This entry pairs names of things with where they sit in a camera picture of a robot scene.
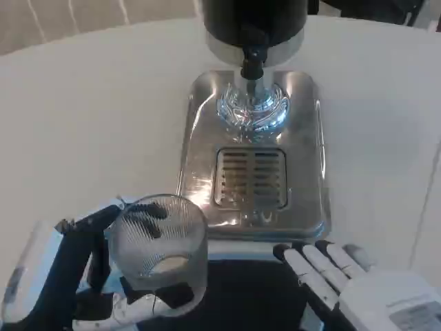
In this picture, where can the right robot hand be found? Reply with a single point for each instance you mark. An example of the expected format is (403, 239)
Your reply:
(361, 293)

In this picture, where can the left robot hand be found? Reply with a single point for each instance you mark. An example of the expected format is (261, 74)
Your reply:
(72, 255)

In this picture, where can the clear ribbed glass cup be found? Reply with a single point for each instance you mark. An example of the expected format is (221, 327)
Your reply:
(162, 251)

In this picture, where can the steel drain grid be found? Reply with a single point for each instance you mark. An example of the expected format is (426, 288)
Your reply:
(251, 177)

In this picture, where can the steel drip tray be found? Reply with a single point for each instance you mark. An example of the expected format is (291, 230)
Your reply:
(253, 155)

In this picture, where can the black dispenser tap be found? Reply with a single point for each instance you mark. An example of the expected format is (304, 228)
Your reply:
(253, 63)

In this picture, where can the black drink dispenser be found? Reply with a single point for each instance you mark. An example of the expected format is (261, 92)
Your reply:
(254, 24)

